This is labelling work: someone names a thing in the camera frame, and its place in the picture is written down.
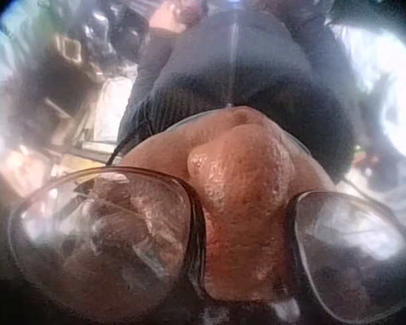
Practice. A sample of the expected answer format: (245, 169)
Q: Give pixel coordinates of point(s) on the square framed box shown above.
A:
(69, 50)

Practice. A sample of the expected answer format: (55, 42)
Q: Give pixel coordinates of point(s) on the person's left hand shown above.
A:
(163, 17)

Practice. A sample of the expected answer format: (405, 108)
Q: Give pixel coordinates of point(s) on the black plastic bags heap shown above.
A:
(99, 32)

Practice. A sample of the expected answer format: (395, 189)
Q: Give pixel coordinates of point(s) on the white cloth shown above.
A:
(105, 101)

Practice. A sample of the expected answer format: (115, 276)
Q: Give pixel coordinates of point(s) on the cluttered wooden table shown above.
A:
(44, 115)

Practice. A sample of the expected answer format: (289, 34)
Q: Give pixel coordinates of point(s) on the white plastic bags heap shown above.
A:
(382, 88)

